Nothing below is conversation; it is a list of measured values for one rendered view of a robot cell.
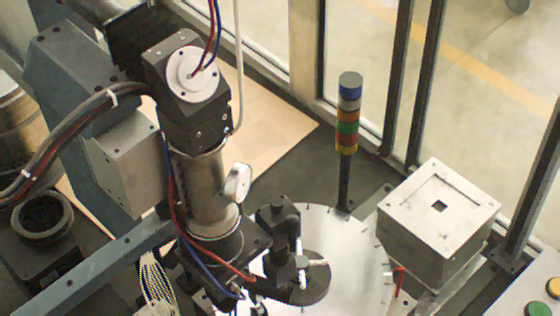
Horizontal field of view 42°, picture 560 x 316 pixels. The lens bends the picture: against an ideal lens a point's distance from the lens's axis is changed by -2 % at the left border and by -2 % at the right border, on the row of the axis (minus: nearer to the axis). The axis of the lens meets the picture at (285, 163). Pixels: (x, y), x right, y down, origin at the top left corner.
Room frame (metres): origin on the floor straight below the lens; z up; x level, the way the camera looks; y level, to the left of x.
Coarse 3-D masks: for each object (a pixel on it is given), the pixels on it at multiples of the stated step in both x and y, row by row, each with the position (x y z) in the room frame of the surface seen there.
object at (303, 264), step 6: (300, 246) 0.71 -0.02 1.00; (300, 252) 0.70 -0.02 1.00; (300, 258) 0.68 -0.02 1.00; (306, 258) 0.68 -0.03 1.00; (300, 264) 0.67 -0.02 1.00; (306, 264) 0.67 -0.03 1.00; (312, 264) 0.67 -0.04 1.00; (318, 264) 0.67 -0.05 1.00; (324, 264) 0.67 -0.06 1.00; (300, 270) 0.66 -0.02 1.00; (306, 270) 0.66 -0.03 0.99; (300, 276) 0.65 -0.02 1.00; (300, 282) 0.64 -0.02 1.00; (300, 288) 0.63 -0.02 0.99
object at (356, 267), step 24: (312, 216) 0.81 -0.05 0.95; (336, 216) 0.80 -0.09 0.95; (312, 240) 0.75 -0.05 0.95; (336, 240) 0.75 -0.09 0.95; (360, 240) 0.75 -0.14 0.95; (336, 264) 0.70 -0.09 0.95; (360, 264) 0.70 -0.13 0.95; (384, 264) 0.70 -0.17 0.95; (336, 288) 0.65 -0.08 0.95; (360, 288) 0.65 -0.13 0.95; (384, 288) 0.65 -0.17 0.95; (216, 312) 0.61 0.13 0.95; (240, 312) 0.61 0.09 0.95; (264, 312) 0.61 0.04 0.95; (288, 312) 0.60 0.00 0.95; (312, 312) 0.60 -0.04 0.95; (336, 312) 0.60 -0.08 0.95; (360, 312) 0.60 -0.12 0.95; (384, 312) 0.60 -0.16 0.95
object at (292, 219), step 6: (288, 216) 0.58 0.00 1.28; (294, 216) 0.58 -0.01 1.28; (288, 222) 0.57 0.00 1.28; (294, 222) 0.57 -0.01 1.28; (288, 228) 0.57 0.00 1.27; (294, 228) 0.56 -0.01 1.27; (288, 234) 0.57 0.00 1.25; (294, 234) 0.56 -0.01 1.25; (288, 240) 0.57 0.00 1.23; (294, 240) 0.57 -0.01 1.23; (294, 246) 0.57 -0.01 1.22; (294, 252) 0.57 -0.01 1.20
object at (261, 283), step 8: (256, 280) 0.62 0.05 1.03; (264, 280) 0.62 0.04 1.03; (248, 288) 0.62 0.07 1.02; (256, 288) 0.61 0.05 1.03; (264, 288) 0.61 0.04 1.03; (272, 288) 0.61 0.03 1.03; (280, 288) 0.59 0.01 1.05; (288, 288) 0.61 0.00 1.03; (248, 296) 0.62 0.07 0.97; (264, 296) 0.60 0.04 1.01; (272, 296) 0.60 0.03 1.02; (280, 296) 0.59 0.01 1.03; (288, 296) 0.59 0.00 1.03; (256, 304) 0.61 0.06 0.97; (288, 304) 0.59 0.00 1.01
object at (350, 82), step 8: (344, 72) 0.98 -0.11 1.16; (352, 72) 0.98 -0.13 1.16; (344, 80) 0.96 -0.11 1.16; (352, 80) 0.96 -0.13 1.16; (360, 80) 0.96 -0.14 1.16; (344, 88) 0.94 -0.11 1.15; (352, 88) 0.94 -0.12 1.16; (360, 88) 0.95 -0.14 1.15; (344, 96) 0.94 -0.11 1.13; (352, 96) 0.94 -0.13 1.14
